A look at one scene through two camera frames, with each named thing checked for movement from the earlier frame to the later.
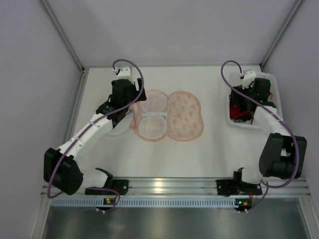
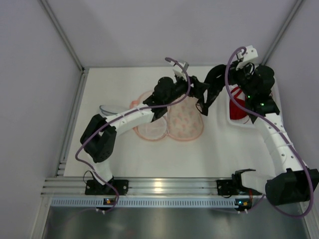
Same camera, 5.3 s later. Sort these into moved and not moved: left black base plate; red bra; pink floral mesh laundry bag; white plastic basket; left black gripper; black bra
Moved: black bra; left black gripper
Not moved: pink floral mesh laundry bag; red bra; left black base plate; white plastic basket
